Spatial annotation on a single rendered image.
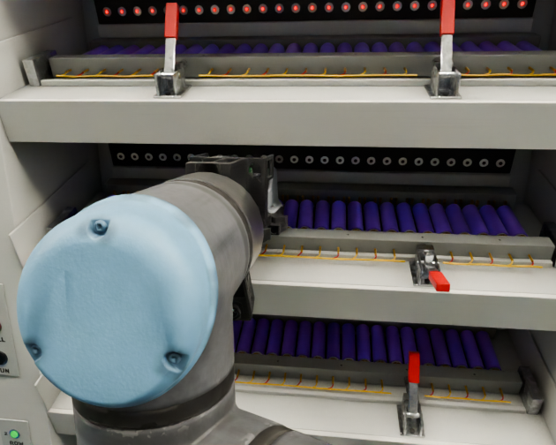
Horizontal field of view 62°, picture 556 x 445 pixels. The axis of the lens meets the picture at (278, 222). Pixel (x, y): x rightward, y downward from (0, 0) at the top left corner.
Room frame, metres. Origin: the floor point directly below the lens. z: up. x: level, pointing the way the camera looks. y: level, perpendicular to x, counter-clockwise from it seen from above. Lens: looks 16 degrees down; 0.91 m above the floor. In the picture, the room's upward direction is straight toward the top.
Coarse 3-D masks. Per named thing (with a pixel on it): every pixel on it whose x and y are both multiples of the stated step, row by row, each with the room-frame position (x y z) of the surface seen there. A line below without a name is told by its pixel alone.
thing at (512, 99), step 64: (128, 0) 0.65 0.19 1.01; (192, 0) 0.64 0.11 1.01; (256, 0) 0.63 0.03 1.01; (320, 0) 0.62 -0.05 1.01; (384, 0) 0.61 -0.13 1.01; (448, 0) 0.47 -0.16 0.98; (512, 0) 0.59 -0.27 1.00; (0, 64) 0.50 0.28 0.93; (64, 64) 0.55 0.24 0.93; (128, 64) 0.54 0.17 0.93; (192, 64) 0.53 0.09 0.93; (256, 64) 0.52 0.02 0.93; (320, 64) 0.51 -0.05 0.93; (384, 64) 0.51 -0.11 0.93; (448, 64) 0.45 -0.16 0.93; (512, 64) 0.49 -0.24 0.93; (64, 128) 0.48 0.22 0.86; (128, 128) 0.48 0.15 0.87; (192, 128) 0.47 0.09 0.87; (256, 128) 0.46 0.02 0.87; (320, 128) 0.45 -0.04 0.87; (384, 128) 0.45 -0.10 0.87; (448, 128) 0.44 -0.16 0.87; (512, 128) 0.43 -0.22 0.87
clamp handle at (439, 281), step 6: (426, 258) 0.44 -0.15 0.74; (432, 258) 0.44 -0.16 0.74; (426, 264) 0.44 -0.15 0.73; (432, 264) 0.44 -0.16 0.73; (426, 270) 0.43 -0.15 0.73; (432, 270) 0.42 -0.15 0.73; (432, 276) 0.40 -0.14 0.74; (438, 276) 0.40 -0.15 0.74; (444, 276) 0.40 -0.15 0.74; (432, 282) 0.39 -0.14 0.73; (438, 282) 0.38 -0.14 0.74; (444, 282) 0.38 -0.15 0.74; (438, 288) 0.38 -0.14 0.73; (444, 288) 0.38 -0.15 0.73
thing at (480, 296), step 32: (64, 192) 0.58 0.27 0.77; (96, 192) 0.66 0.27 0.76; (544, 192) 0.55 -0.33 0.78; (32, 224) 0.51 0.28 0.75; (544, 224) 0.50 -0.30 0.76; (256, 288) 0.45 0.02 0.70; (288, 288) 0.45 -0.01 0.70; (320, 288) 0.45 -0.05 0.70; (352, 288) 0.44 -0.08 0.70; (384, 288) 0.44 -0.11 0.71; (416, 288) 0.44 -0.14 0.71; (480, 288) 0.43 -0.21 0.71; (512, 288) 0.43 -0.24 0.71; (544, 288) 0.43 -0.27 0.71; (384, 320) 0.45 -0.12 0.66; (416, 320) 0.44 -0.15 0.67; (448, 320) 0.44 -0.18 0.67; (480, 320) 0.43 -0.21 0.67; (512, 320) 0.43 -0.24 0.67; (544, 320) 0.43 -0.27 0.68
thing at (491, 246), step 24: (288, 240) 0.50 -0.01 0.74; (312, 240) 0.49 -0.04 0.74; (336, 240) 0.49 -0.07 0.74; (360, 240) 0.49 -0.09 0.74; (384, 240) 0.48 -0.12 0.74; (408, 240) 0.48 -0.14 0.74; (432, 240) 0.48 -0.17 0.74; (456, 240) 0.48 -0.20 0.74; (480, 240) 0.48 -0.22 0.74; (504, 240) 0.48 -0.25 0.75; (528, 240) 0.47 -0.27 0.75; (456, 264) 0.46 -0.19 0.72; (480, 264) 0.46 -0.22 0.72
